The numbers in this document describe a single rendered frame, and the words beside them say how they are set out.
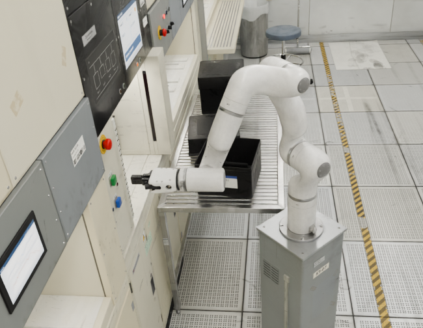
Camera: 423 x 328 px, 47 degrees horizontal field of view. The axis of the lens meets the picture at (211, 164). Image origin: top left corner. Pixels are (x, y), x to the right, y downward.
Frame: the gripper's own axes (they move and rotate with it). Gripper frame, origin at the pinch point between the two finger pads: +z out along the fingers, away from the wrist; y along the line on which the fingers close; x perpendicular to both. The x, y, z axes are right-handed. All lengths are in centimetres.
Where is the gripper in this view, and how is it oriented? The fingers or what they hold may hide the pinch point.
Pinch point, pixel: (136, 179)
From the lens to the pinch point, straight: 175.8
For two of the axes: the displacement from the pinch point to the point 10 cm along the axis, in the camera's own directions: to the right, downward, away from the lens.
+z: -9.9, 0.0, 1.3
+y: 1.1, -5.4, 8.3
